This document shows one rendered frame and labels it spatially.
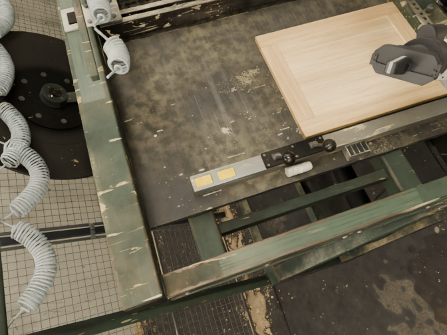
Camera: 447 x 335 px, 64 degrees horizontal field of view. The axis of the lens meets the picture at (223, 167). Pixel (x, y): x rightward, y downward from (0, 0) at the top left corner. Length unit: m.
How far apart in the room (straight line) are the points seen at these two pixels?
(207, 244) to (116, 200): 0.29
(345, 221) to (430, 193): 0.27
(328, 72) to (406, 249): 1.50
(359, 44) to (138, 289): 1.10
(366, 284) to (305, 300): 0.57
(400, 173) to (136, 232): 0.82
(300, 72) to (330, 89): 0.12
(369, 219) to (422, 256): 1.45
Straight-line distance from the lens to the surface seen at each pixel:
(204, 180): 1.03
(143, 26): 1.41
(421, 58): 0.76
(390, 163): 1.26
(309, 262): 1.92
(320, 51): 1.37
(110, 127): 1.08
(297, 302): 3.12
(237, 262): 0.96
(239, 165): 1.05
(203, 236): 1.06
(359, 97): 1.29
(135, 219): 0.95
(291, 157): 0.95
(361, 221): 1.05
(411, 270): 2.54
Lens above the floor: 2.27
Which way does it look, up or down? 39 degrees down
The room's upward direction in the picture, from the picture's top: 91 degrees counter-clockwise
